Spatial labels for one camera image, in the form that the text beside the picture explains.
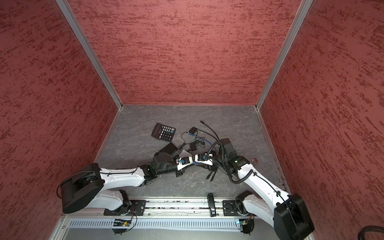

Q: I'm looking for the white network switch box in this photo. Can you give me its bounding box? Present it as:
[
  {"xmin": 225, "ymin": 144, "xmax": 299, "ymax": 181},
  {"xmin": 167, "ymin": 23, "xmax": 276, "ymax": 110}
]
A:
[{"xmin": 176, "ymin": 150, "xmax": 194, "ymax": 171}]

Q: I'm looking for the blue ethernet cable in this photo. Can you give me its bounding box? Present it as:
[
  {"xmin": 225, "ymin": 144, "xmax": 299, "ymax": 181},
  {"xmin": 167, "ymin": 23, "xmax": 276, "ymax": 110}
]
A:
[{"xmin": 188, "ymin": 133, "xmax": 215, "ymax": 166}]

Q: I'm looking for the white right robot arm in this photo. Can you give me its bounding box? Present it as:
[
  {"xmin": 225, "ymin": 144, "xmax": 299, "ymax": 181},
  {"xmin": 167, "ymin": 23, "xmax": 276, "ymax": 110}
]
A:
[{"xmin": 189, "ymin": 139, "xmax": 315, "ymax": 240}]

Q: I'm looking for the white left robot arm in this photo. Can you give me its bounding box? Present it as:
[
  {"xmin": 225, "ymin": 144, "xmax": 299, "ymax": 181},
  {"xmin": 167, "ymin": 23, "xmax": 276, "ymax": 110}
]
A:
[{"xmin": 57, "ymin": 151, "xmax": 197, "ymax": 216}]

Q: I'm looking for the black smartphone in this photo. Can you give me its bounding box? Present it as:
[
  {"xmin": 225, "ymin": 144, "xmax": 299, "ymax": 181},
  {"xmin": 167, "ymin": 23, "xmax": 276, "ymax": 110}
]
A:
[{"xmin": 159, "ymin": 143, "xmax": 178, "ymax": 155}]

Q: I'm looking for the black desk calculator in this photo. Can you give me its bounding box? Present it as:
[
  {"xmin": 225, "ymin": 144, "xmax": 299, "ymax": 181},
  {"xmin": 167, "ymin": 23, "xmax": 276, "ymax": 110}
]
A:
[{"xmin": 151, "ymin": 123, "xmax": 176, "ymax": 142}]

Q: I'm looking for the black power adapter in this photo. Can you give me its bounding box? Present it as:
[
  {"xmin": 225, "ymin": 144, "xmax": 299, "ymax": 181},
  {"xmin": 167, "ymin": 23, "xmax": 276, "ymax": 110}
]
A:
[{"xmin": 189, "ymin": 127, "xmax": 198, "ymax": 136}]

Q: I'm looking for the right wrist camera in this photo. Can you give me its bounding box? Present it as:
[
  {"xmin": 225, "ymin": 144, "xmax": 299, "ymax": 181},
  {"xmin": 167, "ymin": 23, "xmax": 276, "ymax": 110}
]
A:
[{"xmin": 194, "ymin": 153, "xmax": 213, "ymax": 166}]

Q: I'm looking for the black cable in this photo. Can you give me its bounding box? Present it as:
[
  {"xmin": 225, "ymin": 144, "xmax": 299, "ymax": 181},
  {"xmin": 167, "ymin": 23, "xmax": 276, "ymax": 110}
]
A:
[{"xmin": 200, "ymin": 120, "xmax": 221, "ymax": 142}]

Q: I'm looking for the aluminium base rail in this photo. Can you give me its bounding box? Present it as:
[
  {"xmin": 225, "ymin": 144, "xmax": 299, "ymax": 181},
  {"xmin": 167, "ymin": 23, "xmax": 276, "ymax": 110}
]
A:
[{"xmin": 66, "ymin": 198, "xmax": 235, "ymax": 219}]

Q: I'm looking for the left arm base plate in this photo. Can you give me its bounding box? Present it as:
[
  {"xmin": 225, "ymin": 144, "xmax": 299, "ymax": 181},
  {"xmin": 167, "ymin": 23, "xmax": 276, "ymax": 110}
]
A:
[{"xmin": 104, "ymin": 200, "xmax": 147, "ymax": 216}]

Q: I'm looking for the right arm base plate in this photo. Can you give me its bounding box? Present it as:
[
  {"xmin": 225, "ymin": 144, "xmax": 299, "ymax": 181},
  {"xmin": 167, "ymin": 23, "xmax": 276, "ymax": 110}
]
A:
[{"xmin": 222, "ymin": 200, "xmax": 239, "ymax": 217}]

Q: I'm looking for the white slotted cable duct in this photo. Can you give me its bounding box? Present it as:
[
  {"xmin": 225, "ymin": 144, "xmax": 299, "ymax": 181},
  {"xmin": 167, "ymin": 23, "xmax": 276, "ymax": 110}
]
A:
[{"xmin": 68, "ymin": 218, "xmax": 240, "ymax": 232}]

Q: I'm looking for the aluminium right corner post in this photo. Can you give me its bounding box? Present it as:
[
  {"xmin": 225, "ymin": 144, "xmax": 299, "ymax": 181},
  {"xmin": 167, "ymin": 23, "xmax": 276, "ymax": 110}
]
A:
[{"xmin": 256, "ymin": 0, "xmax": 313, "ymax": 112}]

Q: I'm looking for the aluminium corner post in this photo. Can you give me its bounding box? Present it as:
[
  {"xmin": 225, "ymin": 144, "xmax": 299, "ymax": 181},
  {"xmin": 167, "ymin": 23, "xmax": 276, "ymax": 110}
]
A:
[
  {"xmin": 256, "ymin": 0, "xmax": 313, "ymax": 112},
  {"xmin": 56, "ymin": 0, "xmax": 124, "ymax": 111}
]

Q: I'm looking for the aluminium left corner post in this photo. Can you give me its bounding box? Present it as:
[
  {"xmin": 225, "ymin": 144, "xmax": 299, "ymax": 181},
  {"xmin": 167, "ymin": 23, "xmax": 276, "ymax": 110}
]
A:
[{"xmin": 56, "ymin": 0, "xmax": 124, "ymax": 111}]

